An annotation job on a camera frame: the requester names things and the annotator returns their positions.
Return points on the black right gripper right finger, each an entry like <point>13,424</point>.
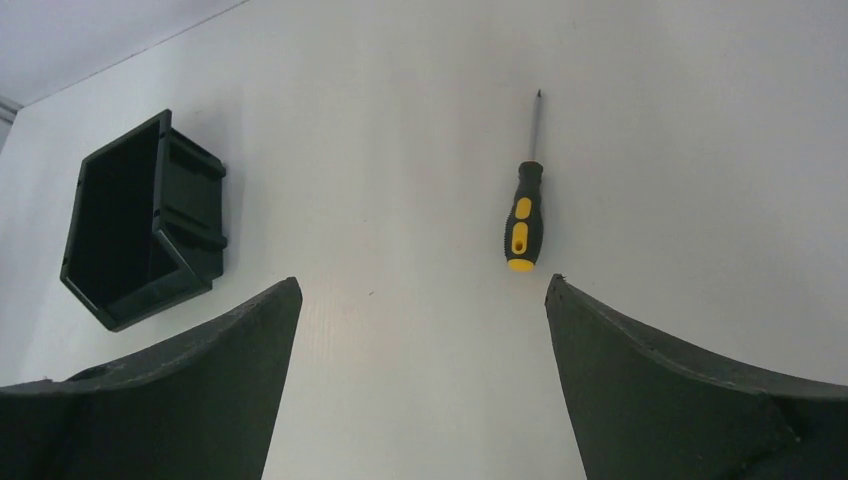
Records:
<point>644,404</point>

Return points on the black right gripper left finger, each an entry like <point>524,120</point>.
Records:
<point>199,405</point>

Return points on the yellow black handled screwdriver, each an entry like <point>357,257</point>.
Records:
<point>524,227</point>

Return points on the black plastic storage bin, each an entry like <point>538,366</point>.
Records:
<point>146,230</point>

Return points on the aluminium enclosure frame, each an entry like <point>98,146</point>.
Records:
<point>9,110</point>

